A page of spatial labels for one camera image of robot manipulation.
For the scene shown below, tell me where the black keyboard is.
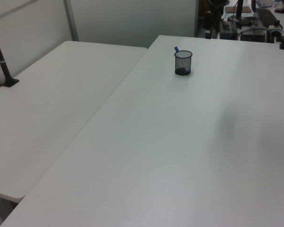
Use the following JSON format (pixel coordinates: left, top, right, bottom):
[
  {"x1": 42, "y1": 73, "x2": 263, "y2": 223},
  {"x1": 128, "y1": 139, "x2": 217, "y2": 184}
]
[{"x1": 256, "y1": 8, "x2": 279, "y2": 27}]

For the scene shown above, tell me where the black mesh pen cup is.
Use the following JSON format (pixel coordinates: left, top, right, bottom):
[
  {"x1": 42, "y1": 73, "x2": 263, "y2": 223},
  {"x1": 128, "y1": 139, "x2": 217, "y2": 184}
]
[{"x1": 174, "y1": 50, "x2": 193, "y2": 76}]

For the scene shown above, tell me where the blue capped white marker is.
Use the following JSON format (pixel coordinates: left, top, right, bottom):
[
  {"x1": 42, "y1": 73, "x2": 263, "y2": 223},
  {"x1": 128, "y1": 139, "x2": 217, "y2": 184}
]
[{"x1": 174, "y1": 46, "x2": 186, "y2": 70}]

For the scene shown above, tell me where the white side table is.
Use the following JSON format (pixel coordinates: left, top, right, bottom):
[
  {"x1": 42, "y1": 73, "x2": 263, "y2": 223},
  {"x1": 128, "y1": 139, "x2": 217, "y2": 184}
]
[{"x1": 0, "y1": 40, "x2": 149, "y2": 203}]

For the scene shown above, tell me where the black electronics box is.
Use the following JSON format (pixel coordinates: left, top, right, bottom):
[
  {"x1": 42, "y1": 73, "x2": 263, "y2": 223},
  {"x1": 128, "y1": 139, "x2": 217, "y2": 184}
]
[{"x1": 240, "y1": 26, "x2": 268, "y2": 43}]

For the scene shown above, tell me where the blue white cardboard box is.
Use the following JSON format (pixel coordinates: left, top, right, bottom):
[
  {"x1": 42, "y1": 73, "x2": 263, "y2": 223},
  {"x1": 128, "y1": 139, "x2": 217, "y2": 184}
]
[{"x1": 255, "y1": 0, "x2": 273, "y2": 8}]

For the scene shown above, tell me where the black camera stand pole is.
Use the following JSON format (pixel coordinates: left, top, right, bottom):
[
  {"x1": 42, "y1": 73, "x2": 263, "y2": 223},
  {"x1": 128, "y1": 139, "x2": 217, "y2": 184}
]
[{"x1": 0, "y1": 20, "x2": 20, "y2": 87}]

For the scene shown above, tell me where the silver camera device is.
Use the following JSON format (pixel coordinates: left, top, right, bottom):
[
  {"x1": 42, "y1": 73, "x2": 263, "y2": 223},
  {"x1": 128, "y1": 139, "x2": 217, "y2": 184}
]
[{"x1": 268, "y1": 20, "x2": 284, "y2": 44}]

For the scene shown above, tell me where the black tripod stand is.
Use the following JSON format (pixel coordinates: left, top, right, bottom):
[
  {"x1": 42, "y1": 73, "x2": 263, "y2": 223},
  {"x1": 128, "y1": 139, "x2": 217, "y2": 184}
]
[{"x1": 208, "y1": 0, "x2": 229, "y2": 38}]

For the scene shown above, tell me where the grey partition frame post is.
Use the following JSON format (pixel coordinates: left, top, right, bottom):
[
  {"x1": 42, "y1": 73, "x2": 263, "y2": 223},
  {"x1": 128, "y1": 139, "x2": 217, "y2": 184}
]
[{"x1": 63, "y1": 0, "x2": 79, "y2": 42}]

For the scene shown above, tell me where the black monitor stand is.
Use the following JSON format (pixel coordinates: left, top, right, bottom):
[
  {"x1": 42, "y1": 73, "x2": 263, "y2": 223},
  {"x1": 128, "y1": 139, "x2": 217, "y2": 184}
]
[{"x1": 228, "y1": 0, "x2": 252, "y2": 27}]

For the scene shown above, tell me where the grey electronics box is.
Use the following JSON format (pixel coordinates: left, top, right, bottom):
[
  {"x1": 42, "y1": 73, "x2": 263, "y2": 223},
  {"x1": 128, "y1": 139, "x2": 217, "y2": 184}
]
[{"x1": 219, "y1": 20, "x2": 238, "y2": 40}]

